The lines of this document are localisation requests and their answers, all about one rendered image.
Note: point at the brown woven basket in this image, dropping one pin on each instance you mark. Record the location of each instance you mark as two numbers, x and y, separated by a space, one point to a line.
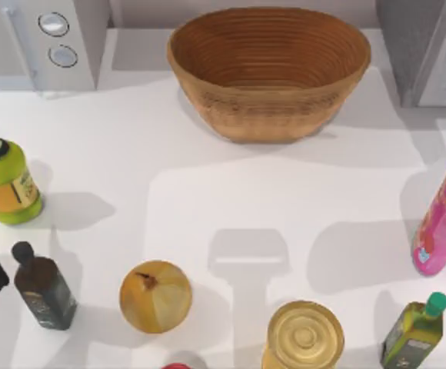
269 77

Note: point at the pink cylindrical can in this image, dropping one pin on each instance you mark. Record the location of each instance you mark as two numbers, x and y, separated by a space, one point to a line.
444 219

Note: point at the large microwave knob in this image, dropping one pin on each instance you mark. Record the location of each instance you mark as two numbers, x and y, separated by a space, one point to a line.
53 24

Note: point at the dark square oil bottle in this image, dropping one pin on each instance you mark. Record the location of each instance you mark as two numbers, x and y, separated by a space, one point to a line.
44 288

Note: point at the red object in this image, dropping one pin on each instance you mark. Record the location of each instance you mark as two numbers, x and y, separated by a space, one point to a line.
177 366

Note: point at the yellow-green bottle with teal cap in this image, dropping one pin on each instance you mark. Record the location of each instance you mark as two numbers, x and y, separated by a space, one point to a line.
9 180

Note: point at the yellow onion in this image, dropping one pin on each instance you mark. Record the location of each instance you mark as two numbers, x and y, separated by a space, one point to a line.
155 296

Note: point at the pale microwave oven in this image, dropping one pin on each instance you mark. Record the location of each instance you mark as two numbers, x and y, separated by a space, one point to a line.
23 42

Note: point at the small microwave knob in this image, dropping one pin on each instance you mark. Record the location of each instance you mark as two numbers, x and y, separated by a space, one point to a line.
63 55

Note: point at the green square oil bottle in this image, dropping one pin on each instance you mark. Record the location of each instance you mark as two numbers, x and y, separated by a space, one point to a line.
413 334

